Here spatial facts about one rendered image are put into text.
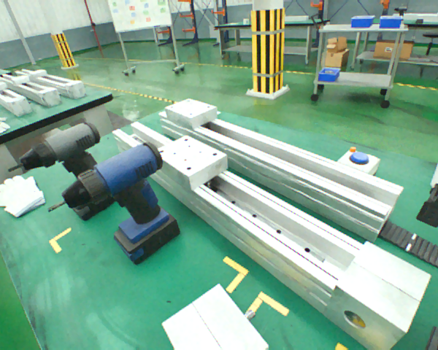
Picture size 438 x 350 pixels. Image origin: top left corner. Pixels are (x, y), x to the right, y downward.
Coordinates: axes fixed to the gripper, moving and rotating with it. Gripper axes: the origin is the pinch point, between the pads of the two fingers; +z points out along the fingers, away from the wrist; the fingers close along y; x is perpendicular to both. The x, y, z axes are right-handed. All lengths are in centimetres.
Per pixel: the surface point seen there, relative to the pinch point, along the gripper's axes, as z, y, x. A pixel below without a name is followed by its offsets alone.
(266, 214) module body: 5.8, -16.7, 23.7
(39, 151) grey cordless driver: -10, -46, 60
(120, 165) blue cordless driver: -10, -36, 38
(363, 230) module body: 8.6, -5.0, 8.2
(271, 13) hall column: -17, 233, 217
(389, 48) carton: 52, 462, 140
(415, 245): 10.4, -0.5, -0.5
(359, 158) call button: 3.6, 11.5, 17.4
